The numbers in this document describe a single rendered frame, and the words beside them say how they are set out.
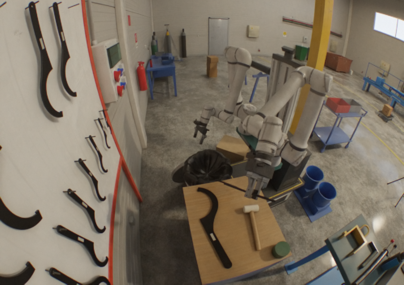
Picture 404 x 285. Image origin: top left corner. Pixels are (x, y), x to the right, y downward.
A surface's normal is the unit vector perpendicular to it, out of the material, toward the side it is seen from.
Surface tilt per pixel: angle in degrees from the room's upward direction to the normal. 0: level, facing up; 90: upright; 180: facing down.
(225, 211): 0
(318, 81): 84
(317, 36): 90
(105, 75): 90
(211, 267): 0
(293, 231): 0
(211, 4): 90
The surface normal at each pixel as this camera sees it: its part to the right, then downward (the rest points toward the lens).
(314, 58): -0.98, 0.13
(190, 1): 0.21, 0.59
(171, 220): -0.01, -0.80
